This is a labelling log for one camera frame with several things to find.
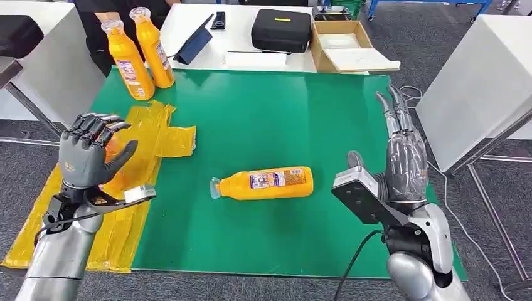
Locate large white table metal legs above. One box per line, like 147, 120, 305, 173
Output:
415, 15, 532, 287

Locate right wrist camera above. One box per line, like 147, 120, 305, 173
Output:
331, 166, 411, 228

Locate white foam pad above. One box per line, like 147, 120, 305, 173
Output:
318, 33, 361, 50

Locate white paper sheet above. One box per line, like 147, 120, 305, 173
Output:
224, 50, 287, 70

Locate plain black zip case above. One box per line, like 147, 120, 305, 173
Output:
0, 15, 45, 60

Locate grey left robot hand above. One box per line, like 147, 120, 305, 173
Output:
58, 113, 139, 190

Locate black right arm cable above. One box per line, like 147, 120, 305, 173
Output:
332, 230, 386, 301

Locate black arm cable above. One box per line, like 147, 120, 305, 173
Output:
332, 230, 386, 301
33, 211, 102, 246

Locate small black device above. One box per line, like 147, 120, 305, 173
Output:
312, 6, 353, 22

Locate grey metal table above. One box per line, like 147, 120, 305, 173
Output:
0, 56, 64, 147

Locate black zip case yellow tag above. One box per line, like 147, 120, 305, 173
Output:
251, 9, 312, 55

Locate person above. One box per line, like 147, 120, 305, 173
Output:
73, 0, 181, 78

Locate tablet in blue case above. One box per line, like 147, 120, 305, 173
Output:
173, 13, 215, 66

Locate yellow plastic sheet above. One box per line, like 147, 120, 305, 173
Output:
1, 100, 197, 274

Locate white sheet on box flap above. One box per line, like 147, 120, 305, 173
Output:
323, 48, 402, 73

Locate white floor cable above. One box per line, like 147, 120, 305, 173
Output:
398, 85, 517, 301

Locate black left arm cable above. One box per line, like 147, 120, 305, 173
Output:
33, 211, 102, 246

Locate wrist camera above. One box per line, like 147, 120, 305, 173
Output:
87, 186, 157, 209
331, 166, 411, 228

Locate cardboard box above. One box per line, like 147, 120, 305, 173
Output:
310, 21, 374, 75

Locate white table with tablet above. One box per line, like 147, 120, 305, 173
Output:
159, 3, 317, 74

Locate blue metal frame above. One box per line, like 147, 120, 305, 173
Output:
366, 0, 494, 24

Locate green crate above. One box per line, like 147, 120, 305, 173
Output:
331, 0, 365, 19

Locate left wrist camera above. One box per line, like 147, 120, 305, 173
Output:
87, 186, 157, 209

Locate green table mat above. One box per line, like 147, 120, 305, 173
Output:
89, 66, 469, 282

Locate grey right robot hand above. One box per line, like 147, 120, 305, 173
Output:
347, 85, 430, 205

